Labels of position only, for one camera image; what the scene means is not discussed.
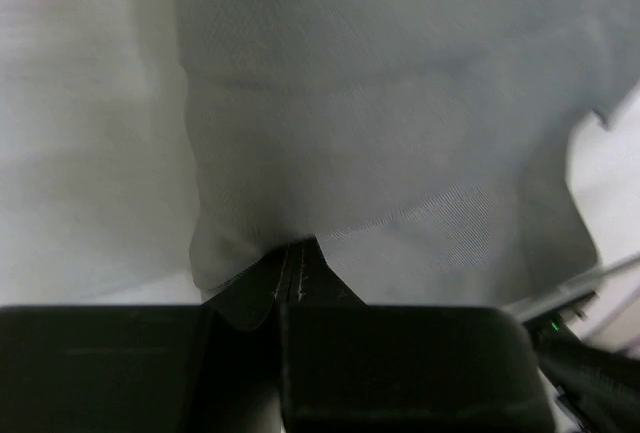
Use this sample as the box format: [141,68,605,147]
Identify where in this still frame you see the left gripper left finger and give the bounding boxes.
[1,251,288,432]

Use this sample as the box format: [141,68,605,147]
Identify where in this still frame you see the grey pleated skirt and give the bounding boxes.
[175,0,639,306]

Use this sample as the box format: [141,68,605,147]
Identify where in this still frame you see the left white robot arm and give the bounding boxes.
[1,238,639,432]

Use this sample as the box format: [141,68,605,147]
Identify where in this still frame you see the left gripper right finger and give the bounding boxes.
[279,239,556,432]

